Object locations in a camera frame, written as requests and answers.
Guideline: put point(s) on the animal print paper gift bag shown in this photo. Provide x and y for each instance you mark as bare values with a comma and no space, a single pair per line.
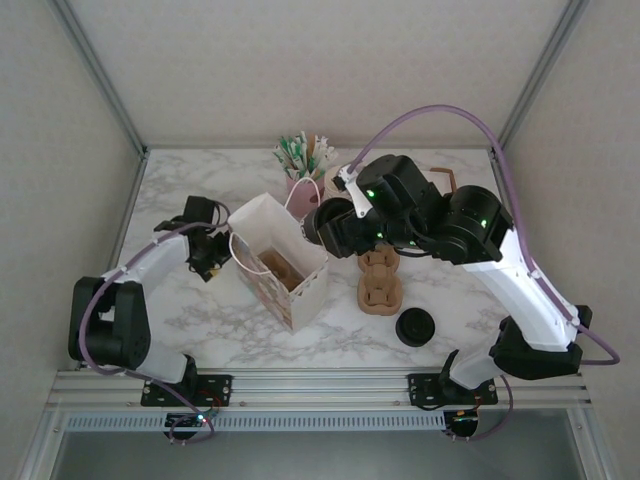
295,280

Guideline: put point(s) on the single brown pulp carrier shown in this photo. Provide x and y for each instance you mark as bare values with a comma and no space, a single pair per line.
280,267

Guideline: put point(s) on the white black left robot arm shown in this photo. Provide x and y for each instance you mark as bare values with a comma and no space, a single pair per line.
145,260

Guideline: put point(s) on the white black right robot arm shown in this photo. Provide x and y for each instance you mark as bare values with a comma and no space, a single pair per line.
520,300

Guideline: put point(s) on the brown cardboard napkin tray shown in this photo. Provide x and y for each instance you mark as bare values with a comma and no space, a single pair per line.
447,172

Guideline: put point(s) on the white paper napkins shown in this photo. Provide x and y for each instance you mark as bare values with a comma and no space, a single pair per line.
425,172

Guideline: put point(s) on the pink paper cup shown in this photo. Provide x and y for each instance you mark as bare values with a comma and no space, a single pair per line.
305,197

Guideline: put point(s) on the stack of brown pulp carriers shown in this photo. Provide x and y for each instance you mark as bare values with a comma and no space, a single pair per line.
379,290

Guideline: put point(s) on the wooden stirrer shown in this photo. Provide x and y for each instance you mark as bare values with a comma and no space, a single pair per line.
313,152

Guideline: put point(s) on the stack of black cup lids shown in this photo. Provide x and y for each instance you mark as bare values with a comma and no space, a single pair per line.
415,327

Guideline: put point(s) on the black controller board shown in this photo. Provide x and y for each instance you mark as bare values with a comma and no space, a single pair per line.
187,420
462,419

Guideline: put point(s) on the aluminium side rail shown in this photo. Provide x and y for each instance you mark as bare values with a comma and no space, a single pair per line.
505,185
131,210

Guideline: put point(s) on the aluminium front rail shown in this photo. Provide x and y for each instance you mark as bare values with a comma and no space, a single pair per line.
320,387

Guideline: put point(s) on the aluminium frame post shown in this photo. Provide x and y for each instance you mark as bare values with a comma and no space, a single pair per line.
540,75
100,75

